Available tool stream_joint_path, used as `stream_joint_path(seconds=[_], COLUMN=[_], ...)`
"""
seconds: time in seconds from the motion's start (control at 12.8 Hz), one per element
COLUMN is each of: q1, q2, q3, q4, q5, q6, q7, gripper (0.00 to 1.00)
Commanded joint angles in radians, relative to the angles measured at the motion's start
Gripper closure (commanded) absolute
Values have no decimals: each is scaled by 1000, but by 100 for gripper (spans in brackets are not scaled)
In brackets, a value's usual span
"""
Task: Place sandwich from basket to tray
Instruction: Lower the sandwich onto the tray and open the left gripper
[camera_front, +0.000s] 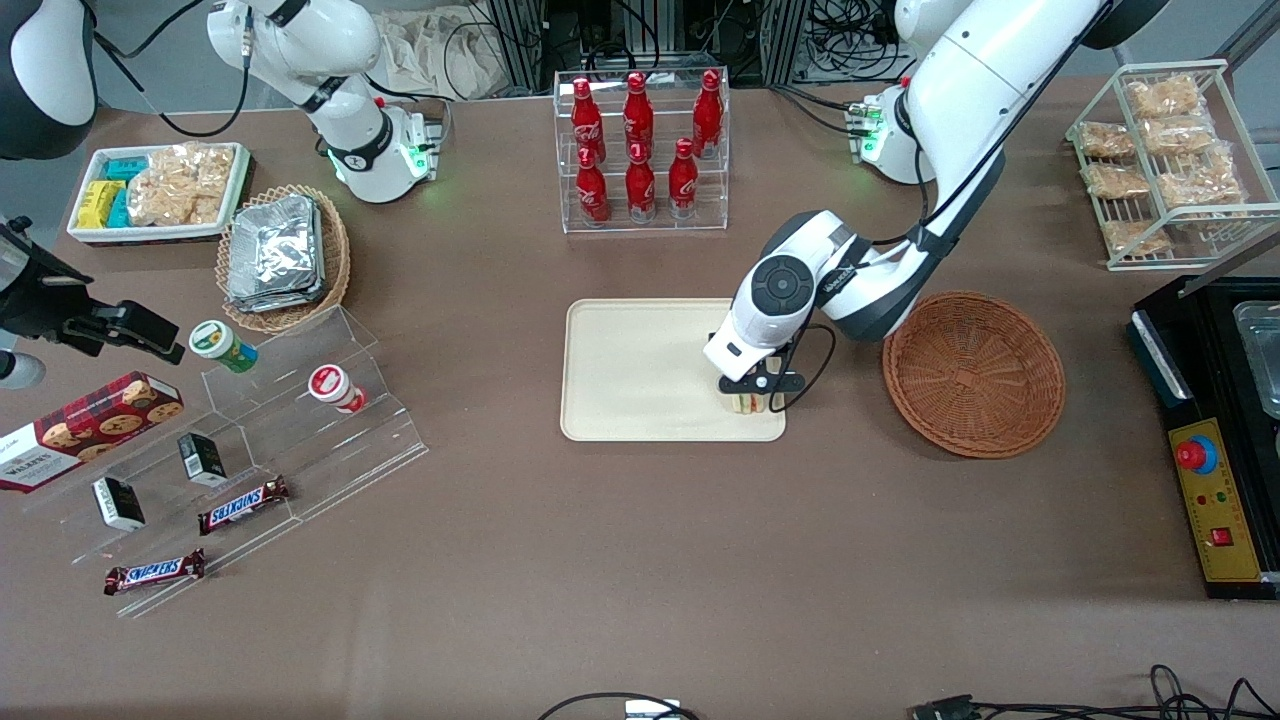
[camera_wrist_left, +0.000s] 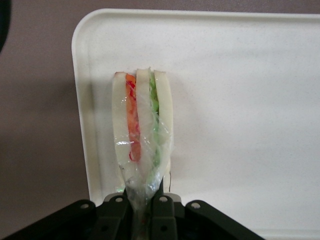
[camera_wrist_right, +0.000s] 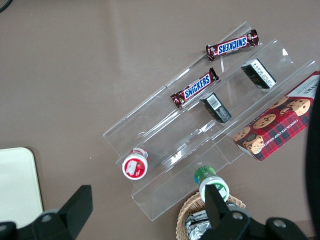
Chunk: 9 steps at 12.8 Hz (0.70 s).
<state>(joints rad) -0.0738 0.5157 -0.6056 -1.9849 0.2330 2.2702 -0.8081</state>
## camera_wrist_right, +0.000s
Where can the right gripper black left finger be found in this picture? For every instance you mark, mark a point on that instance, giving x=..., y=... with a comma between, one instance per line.
x=65, y=220

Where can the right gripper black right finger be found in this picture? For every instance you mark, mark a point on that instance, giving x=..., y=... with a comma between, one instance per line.
x=237, y=227

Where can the oval wicker basket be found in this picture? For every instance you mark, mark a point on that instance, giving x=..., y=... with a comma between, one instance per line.
x=186, y=212

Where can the beige plastic tray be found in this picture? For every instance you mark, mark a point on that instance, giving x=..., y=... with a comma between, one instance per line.
x=17, y=185

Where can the silver foil packet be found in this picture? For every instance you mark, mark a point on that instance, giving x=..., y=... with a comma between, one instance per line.
x=197, y=226

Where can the green lidded cup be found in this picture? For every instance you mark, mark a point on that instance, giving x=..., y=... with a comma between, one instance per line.
x=207, y=177

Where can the red lidded cup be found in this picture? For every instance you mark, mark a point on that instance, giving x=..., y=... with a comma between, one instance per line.
x=135, y=167

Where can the clear acrylic step stand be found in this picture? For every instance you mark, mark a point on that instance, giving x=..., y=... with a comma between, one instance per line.
x=175, y=140

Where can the red tartan cookie box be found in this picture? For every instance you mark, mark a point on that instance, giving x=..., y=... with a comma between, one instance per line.
x=277, y=125

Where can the small black box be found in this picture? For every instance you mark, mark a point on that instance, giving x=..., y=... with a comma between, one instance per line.
x=215, y=108
x=258, y=74

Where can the Snickers chocolate bar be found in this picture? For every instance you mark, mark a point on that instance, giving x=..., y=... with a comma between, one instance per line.
x=232, y=45
x=196, y=87

